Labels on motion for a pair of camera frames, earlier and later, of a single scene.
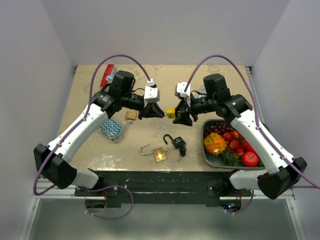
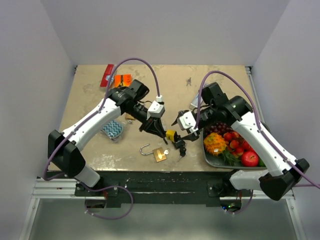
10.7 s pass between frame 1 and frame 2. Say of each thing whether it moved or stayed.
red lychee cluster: stayed
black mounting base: stayed
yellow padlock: moved
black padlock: stayed
